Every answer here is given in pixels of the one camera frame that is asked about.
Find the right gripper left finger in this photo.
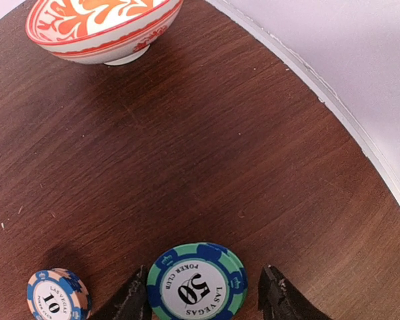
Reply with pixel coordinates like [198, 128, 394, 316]
[89, 265, 153, 320]

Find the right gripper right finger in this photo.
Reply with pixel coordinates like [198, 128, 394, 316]
[258, 265, 331, 320]

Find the blue white chip stack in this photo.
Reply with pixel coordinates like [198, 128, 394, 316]
[27, 268, 92, 320]

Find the green blue chip stack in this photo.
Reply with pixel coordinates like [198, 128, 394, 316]
[147, 242, 248, 319]

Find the red patterned small bowl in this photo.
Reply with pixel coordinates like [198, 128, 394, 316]
[25, 1, 183, 66]

